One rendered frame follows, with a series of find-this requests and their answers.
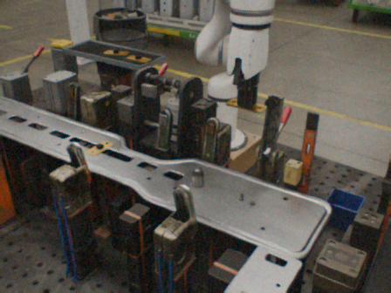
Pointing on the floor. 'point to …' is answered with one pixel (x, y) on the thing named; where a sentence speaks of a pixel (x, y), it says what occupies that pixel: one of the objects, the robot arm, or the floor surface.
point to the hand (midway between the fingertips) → (247, 95)
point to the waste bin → (121, 29)
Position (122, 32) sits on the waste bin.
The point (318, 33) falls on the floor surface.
